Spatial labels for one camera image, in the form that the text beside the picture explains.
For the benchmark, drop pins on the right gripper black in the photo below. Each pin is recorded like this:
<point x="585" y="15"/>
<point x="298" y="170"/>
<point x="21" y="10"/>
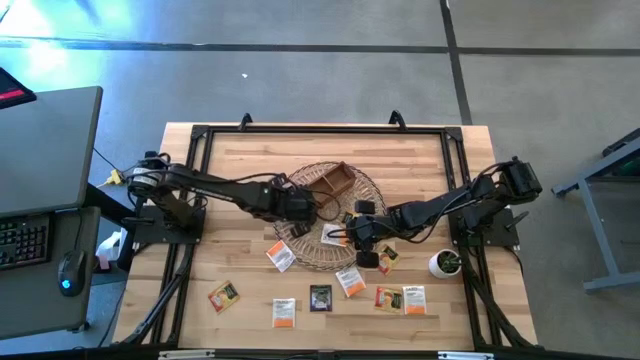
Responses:
<point x="367" y="232"/>

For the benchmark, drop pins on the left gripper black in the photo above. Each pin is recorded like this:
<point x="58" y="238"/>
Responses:
<point x="292" y="205"/>

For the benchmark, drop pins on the white orange tea packet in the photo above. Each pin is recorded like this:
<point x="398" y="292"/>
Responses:
<point x="350" y="281"/>
<point x="281" y="256"/>
<point x="334" y="234"/>
<point x="414" y="300"/>
<point x="283" y="312"/>

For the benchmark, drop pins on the wooden three-compartment tray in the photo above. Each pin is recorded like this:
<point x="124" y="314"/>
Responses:
<point x="334" y="181"/>

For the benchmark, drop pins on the dark purple foil tea packet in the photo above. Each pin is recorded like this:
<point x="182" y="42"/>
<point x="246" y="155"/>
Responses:
<point x="320" y="298"/>

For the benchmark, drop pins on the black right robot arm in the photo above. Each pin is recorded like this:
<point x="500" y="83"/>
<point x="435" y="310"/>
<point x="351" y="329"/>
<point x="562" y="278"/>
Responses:
<point x="450" y="200"/>

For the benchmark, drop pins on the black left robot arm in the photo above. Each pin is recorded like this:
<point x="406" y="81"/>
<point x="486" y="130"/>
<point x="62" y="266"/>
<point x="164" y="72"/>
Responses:
<point x="215" y="190"/>

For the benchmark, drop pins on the round woven placemat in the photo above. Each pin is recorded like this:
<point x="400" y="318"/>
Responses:
<point x="320" y="255"/>

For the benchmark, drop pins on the small plant in white pot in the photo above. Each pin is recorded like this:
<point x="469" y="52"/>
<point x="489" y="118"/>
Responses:
<point x="445" y="263"/>

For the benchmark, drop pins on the silver edge clamp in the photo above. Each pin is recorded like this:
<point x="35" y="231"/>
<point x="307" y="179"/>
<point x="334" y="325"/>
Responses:
<point x="466" y="356"/>
<point x="186" y="355"/>

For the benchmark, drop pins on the grey metal stand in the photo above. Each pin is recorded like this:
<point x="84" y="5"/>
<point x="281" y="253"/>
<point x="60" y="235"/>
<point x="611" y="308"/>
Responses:
<point x="597" y="227"/>

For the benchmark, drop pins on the black computer mouse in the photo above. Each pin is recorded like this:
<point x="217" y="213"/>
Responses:
<point x="71" y="272"/>

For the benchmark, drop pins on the grey desk panel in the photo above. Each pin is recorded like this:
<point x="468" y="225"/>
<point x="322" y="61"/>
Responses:
<point x="45" y="150"/>

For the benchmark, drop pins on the black keyboard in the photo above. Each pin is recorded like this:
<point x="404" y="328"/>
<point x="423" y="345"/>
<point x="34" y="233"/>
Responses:
<point x="22" y="241"/>

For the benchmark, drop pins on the dark grey desk surface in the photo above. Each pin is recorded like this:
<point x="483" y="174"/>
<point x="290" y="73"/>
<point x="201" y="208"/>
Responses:
<point x="35" y="300"/>

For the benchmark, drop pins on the black device with red stripe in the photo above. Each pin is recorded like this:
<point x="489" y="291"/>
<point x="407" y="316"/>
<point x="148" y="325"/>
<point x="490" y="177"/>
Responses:
<point x="12" y="90"/>

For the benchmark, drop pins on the black aluminium table frame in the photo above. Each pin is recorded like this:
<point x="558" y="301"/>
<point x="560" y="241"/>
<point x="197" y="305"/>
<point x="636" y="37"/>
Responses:
<point x="325" y="129"/>

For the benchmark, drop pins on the black frame clamp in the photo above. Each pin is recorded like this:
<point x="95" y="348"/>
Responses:
<point x="397" y="120"/>
<point x="245" y="121"/>

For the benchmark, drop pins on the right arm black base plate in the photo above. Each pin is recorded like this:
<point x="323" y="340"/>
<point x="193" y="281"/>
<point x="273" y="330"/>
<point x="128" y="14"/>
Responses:
<point x="502" y="235"/>

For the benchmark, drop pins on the black diagonal frame strut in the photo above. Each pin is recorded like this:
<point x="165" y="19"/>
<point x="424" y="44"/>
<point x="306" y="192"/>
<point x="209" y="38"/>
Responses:
<point x="165" y="295"/>
<point x="492" y="305"/>

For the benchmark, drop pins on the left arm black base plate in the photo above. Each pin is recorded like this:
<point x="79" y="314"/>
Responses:
<point x="150" y="232"/>

